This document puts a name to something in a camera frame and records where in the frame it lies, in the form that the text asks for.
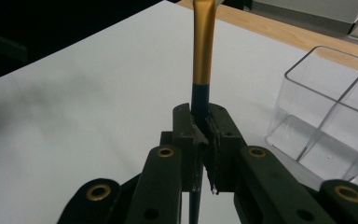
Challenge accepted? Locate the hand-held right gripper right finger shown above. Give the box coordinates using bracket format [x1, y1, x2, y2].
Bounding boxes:
[202, 103, 247, 196]

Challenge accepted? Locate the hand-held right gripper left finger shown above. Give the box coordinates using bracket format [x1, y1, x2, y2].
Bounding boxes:
[172, 102, 210, 192]

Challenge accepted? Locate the makeup brush with gold ferrule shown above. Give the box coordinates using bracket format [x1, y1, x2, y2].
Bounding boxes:
[188, 0, 221, 224]

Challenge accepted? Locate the clear acrylic divided organizer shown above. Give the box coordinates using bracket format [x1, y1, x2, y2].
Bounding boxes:
[264, 45, 358, 183]

